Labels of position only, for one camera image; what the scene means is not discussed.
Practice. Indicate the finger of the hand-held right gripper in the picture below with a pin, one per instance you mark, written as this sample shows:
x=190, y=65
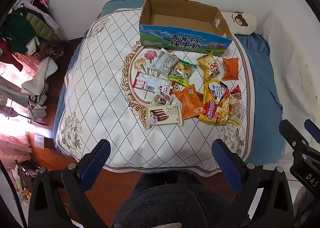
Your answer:
x=312, y=128
x=287, y=130

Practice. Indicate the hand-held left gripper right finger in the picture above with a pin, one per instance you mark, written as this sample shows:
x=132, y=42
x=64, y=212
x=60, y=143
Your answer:
x=225, y=161

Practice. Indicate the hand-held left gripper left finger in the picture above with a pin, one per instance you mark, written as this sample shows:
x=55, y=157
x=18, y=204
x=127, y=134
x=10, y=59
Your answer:
x=98, y=160

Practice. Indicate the yellow snack packet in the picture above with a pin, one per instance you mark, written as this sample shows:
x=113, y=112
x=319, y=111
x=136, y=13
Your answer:
x=207, y=66

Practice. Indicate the grey white snack packet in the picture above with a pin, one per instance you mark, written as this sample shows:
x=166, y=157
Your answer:
x=162, y=62

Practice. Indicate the printed cardboard box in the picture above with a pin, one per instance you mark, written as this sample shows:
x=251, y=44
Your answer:
x=175, y=40

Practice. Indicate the person's right forearm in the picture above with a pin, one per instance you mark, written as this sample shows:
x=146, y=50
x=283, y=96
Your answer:
x=306, y=205

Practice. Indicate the clear yellow-edged snack packet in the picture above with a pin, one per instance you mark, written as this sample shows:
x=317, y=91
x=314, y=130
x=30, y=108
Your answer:
x=238, y=111

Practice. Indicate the blue bedsheet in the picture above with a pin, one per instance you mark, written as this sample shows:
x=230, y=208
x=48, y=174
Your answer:
x=260, y=80

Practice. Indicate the yellow instant noodle packet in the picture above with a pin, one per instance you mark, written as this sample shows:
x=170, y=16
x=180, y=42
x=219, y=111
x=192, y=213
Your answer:
x=215, y=103

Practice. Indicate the white textured blanket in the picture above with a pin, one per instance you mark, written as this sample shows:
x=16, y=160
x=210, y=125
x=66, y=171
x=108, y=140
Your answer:
x=287, y=68

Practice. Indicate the small red snack packet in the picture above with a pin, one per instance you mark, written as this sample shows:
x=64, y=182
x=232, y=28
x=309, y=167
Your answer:
x=236, y=91

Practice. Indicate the orange snack packet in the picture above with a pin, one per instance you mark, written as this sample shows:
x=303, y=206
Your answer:
x=190, y=101

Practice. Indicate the person's dark fleece leg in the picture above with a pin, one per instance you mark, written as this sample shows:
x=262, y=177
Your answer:
x=170, y=205

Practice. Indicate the white chocolate wafer packet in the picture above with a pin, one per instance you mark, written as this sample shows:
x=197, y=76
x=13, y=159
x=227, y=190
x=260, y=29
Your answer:
x=162, y=116

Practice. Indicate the white quilted floral mat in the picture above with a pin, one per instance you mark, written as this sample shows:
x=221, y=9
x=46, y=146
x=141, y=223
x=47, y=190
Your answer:
x=100, y=80

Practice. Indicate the orange powder packet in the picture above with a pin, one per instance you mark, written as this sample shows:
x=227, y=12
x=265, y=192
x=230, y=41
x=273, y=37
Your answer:
x=230, y=68

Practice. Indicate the small clear snack packet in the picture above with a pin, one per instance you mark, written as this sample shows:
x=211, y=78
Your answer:
x=161, y=99

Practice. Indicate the red white flat packet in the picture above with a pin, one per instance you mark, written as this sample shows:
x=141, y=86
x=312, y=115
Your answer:
x=150, y=83

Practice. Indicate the green candy packet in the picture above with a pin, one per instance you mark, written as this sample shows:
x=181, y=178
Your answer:
x=182, y=71

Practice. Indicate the pile of clothes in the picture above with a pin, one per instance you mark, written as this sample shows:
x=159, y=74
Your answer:
x=38, y=78

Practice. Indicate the bear print pillow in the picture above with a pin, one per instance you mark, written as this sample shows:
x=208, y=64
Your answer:
x=240, y=24

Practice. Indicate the red garment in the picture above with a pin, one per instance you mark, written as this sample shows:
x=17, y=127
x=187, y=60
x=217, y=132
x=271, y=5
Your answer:
x=8, y=54

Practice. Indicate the olive puffer jacket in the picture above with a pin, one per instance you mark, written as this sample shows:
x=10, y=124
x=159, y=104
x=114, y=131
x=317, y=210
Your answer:
x=41, y=24

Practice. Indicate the dark green garment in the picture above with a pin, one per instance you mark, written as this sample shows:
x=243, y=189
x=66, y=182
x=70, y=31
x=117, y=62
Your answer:
x=15, y=30

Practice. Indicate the blue pillow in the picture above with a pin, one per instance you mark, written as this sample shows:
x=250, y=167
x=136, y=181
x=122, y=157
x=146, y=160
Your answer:
x=120, y=5

